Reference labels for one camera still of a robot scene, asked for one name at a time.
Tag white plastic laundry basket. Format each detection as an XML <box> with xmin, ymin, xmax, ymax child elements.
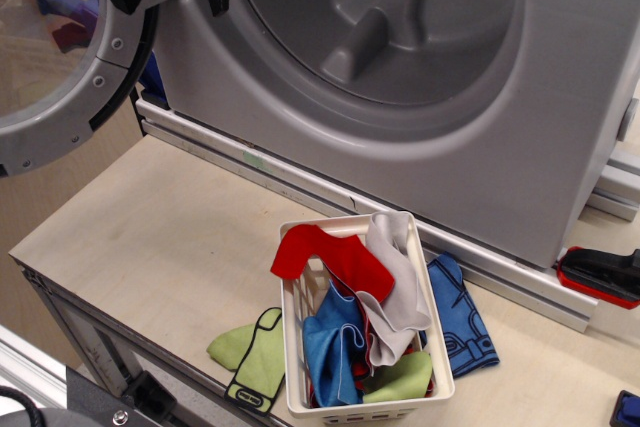
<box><xmin>279</xmin><ymin>213</ymin><xmax>455</xmax><ymax>424</ymax></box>

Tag grey felt cloth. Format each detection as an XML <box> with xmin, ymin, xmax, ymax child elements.
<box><xmin>357</xmin><ymin>212</ymin><xmax>432</xmax><ymax>367</ymax></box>

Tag blue felt cloth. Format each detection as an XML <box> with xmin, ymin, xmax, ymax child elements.
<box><xmin>303</xmin><ymin>282</ymin><xmax>367</xmax><ymax>408</ymax></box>

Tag round washing machine door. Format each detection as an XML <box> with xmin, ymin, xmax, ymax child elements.
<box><xmin>1</xmin><ymin>0</ymin><xmax>167</xmax><ymax>177</ymax></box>

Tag blue object behind machine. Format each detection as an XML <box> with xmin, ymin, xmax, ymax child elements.
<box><xmin>139</xmin><ymin>53</ymin><xmax>167</xmax><ymax>104</ymax></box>

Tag grey toy washing machine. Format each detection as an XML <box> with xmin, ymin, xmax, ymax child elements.
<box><xmin>155</xmin><ymin>0</ymin><xmax>639</xmax><ymax>267</ymax></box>

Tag red felt shirt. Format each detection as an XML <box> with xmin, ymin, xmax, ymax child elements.
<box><xmin>271</xmin><ymin>224</ymin><xmax>395</xmax><ymax>303</ymax></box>

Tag green felt trousers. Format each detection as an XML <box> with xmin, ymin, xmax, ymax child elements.
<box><xmin>206</xmin><ymin>307</ymin><xmax>285</xmax><ymax>416</ymax></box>

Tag blue felt jeans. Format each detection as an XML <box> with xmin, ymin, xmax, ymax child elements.
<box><xmin>426</xmin><ymin>253</ymin><xmax>500</xmax><ymax>379</ymax></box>

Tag green felt cloth in basket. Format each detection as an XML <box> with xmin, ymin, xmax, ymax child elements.
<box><xmin>363</xmin><ymin>351</ymin><xmax>433</xmax><ymax>404</ymax></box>

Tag red black clamp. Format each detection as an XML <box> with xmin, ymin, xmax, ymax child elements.
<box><xmin>556</xmin><ymin>247</ymin><xmax>639</xmax><ymax>310</ymax></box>

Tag blue black clamp corner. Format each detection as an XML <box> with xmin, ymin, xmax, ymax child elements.
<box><xmin>609</xmin><ymin>390</ymin><xmax>640</xmax><ymax>427</ymax></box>

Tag metal table frame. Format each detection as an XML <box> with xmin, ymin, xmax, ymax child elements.
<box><xmin>22</xmin><ymin>269</ymin><xmax>236</xmax><ymax>427</ymax></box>

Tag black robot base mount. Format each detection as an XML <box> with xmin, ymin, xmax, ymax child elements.
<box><xmin>0</xmin><ymin>366</ymin><xmax>179</xmax><ymax>427</ymax></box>

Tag black cable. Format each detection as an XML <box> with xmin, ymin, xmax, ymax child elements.
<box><xmin>0</xmin><ymin>385</ymin><xmax>49</xmax><ymax>427</ymax></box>

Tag aluminium profile rail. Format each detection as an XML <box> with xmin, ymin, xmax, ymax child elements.
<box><xmin>135</xmin><ymin>100</ymin><xmax>598</xmax><ymax>332</ymax></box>

